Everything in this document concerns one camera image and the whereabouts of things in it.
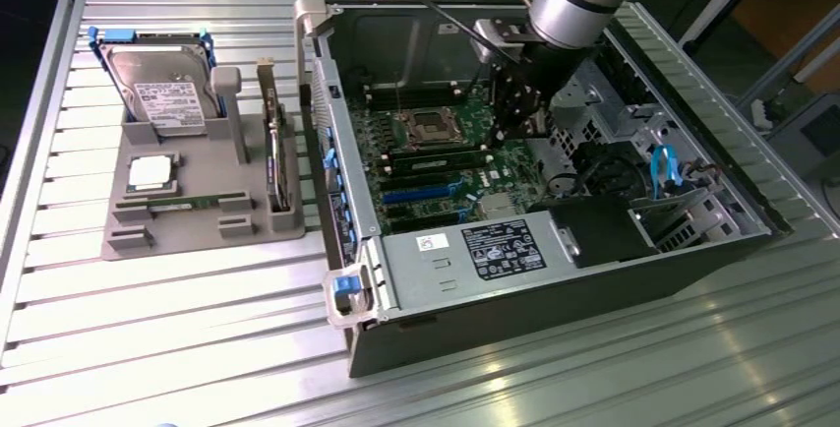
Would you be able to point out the green RAM stick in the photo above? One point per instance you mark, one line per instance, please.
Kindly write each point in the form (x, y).
(185, 202)

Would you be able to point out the dark grey background box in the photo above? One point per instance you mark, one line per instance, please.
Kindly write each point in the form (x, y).
(811, 127)

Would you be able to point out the silver hard disk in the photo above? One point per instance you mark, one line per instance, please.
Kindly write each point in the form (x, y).
(165, 87)

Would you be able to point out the black expansion slot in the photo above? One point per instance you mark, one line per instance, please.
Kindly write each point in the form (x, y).
(427, 221)

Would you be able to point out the blue case latch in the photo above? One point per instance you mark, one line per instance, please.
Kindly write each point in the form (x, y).
(346, 289)

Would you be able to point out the blue expansion slot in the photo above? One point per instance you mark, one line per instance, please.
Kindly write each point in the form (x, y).
(421, 194)

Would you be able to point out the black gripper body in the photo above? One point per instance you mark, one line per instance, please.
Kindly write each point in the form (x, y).
(549, 70)

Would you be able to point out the black installed RAM stick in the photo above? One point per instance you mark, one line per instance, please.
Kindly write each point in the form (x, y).
(441, 162)

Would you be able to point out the green motherboard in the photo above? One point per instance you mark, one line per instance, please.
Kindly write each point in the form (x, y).
(509, 157)

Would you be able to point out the metal CPU socket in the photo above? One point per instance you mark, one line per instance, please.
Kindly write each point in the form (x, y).
(430, 127)

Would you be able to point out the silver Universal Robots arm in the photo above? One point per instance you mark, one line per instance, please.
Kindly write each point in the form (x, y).
(571, 9)

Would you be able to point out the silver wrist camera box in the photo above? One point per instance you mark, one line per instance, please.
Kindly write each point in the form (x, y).
(495, 33)

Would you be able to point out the grey power supply unit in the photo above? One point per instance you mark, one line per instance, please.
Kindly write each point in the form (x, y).
(427, 274)

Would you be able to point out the black disk bay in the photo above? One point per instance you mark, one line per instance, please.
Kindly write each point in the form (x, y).
(591, 230)

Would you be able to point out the silver chipset heatsink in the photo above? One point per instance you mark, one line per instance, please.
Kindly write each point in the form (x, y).
(497, 205)

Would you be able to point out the blue disk caddy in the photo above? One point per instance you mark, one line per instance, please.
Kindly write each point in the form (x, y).
(118, 33)

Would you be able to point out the silver CPU chip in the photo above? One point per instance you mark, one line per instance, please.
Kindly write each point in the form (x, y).
(151, 171)

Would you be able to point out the grey parts rack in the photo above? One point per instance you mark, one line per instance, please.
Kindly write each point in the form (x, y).
(197, 235)

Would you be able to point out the graphics card on edge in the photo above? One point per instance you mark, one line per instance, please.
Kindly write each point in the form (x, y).
(273, 127)

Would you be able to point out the black RAM slot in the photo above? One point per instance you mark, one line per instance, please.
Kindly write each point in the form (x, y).
(421, 101)
(414, 90)

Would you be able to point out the black open PC case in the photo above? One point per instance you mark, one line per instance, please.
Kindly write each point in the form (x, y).
(526, 338)

